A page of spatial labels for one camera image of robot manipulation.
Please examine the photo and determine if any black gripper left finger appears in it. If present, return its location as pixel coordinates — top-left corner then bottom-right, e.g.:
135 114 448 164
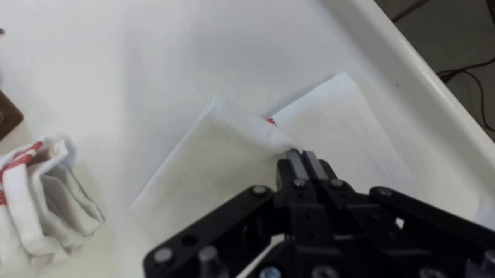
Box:
142 148 313 278

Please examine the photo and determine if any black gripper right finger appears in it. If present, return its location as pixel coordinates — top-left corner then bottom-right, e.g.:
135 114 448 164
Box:
302 150 495 278

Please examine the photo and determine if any white red-striped towel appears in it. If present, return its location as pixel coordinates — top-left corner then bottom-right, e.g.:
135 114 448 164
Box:
0 134 106 278
129 71 414 244

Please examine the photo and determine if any crumpled white red-striped towel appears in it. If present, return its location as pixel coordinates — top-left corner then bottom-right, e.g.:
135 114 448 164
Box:
0 134 106 278

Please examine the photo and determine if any large white tray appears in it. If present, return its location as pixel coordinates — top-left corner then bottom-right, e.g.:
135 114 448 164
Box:
0 0 495 278

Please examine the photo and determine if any black floor cable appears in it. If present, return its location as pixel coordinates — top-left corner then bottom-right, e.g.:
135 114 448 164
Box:
437 55 495 130

